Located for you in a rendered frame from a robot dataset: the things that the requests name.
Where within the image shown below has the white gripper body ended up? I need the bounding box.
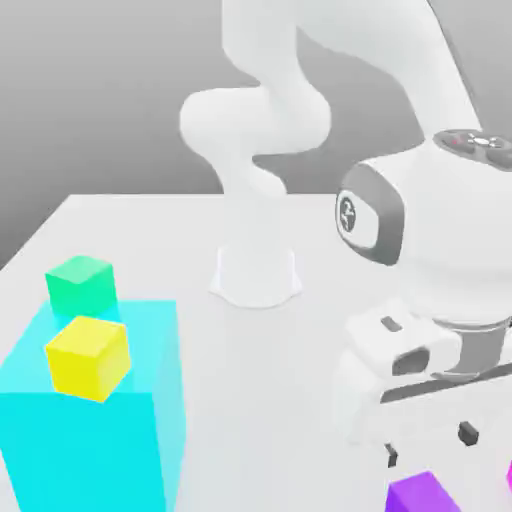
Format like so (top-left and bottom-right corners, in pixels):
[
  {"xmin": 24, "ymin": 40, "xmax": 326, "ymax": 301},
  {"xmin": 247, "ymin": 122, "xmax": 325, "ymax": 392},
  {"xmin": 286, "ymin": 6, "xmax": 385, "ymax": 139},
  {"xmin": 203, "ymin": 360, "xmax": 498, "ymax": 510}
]
[{"xmin": 334, "ymin": 346, "xmax": 512, "ymax": 447}]

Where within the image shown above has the small purple cube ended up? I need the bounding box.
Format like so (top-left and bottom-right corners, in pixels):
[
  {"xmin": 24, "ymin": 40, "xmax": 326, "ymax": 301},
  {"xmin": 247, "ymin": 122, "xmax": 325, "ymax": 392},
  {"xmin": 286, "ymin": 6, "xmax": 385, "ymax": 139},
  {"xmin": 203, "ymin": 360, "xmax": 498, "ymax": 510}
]
[{"xmin": 384, "ymin": 470, "xmax": 462, "ymax": 512}]

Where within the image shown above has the small yellow cube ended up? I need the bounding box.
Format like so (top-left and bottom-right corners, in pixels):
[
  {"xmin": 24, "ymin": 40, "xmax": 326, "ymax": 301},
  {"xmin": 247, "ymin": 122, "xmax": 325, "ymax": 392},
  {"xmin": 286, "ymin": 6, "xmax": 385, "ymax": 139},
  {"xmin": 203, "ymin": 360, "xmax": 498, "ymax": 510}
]
[{"xmin": 44, "ymin": 315, "xmax": 133, "ymax": 404}]

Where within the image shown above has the small green cube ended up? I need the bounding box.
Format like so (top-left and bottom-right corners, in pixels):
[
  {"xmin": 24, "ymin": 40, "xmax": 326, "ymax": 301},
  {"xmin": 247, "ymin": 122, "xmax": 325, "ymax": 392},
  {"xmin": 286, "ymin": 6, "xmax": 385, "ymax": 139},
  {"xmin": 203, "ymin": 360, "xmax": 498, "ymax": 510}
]
[{"xmin": 44, "ymin": 255, "xmax": 120, "ymax": 320}]

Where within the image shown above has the large cyan box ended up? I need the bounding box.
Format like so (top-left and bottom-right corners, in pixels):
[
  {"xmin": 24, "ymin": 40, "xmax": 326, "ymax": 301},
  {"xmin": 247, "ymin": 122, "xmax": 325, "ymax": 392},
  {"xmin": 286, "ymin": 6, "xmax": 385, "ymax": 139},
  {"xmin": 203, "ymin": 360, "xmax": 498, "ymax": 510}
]
[{"xmin": 0, "ymin": 299, "xmax": 188, "ymax": 512}]

